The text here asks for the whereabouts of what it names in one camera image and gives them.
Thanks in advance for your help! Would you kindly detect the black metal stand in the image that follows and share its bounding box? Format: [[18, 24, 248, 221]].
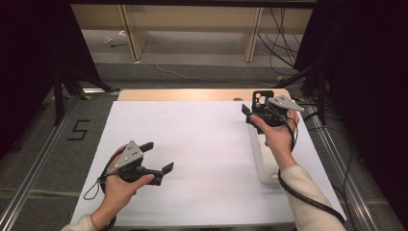
[[52, 65, 121, 127], [273, 62, 328, 126]]

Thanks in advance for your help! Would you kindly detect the bundle of black cables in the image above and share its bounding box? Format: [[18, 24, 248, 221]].
[[256, 8, 310, 77]]

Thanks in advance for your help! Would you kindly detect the right hand-held gripper cable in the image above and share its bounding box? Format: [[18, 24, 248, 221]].
[[266, 102, 346, 226]]

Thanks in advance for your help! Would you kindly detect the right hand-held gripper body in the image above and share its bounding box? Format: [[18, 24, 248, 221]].
[[256, 94, 305, 128]]

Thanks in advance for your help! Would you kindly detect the person's right hand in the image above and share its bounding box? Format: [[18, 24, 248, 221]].
[[250, 110, 300, 171]]

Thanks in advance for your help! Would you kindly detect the white table sheet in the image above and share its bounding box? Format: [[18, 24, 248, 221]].
[[69, 99, 347, 229]]

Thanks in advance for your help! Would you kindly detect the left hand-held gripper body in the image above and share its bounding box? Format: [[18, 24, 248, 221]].
[[115, 140, 152, 185]]

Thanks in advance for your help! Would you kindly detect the black curtain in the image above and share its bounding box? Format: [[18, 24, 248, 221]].
[[293, 0, 408, 231], [0, 0, 101, 162]]

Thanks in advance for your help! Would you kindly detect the hand-held gripper cable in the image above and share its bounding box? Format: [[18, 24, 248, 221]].
[[266, 102, 346, 226], [83, 148, 129, 231]]

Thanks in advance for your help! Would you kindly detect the white floor cable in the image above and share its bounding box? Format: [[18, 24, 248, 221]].
[[140, 32, 277, 89]]

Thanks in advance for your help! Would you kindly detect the aluminium floor rail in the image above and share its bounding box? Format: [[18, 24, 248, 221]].
[[0, 95, 82, 231], [302, 101, 381, 231]]

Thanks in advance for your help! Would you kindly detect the light wooden shelf unit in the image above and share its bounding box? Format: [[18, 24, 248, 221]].
[[70, 3, 314, 64]]

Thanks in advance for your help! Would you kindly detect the person's left hand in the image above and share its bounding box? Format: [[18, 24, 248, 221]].
[[102, 146, 156, 217]]

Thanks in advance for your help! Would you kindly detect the left hand-held gripper cable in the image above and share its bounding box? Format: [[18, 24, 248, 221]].
[[83, 148, 129, 231]]

